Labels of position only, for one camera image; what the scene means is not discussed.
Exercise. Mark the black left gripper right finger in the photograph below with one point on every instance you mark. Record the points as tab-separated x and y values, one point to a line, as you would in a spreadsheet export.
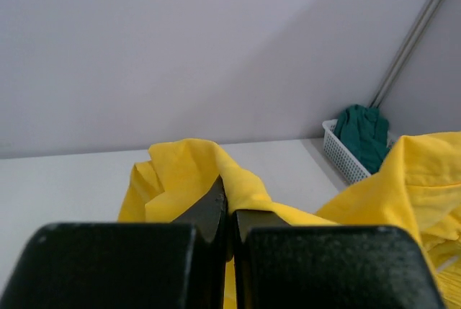
336	266

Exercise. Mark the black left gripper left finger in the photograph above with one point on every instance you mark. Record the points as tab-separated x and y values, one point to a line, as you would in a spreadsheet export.
126	265

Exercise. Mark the yellow shorts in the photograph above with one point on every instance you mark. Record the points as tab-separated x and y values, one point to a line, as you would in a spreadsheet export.
416	189

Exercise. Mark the green shorts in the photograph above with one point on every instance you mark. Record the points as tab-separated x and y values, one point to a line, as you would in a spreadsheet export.
364	132

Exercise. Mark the white perforated plastic basket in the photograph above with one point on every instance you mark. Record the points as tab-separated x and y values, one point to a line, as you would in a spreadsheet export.
341	157

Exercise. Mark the right aluminium corner post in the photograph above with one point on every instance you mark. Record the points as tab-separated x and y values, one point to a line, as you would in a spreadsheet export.
408	46

